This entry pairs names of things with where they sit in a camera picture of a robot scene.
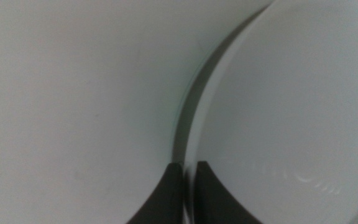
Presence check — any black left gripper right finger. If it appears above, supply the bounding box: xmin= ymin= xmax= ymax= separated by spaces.
xmin=193 ymin=160 xmax=264 ymax=224

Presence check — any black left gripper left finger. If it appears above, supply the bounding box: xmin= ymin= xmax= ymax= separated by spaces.
xmin=126 ymin=162 xmax=185 ymax=224

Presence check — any white shallow bowl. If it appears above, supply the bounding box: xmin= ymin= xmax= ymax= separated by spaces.
xmin=171 ymin=0 xmax=358 ymax=224

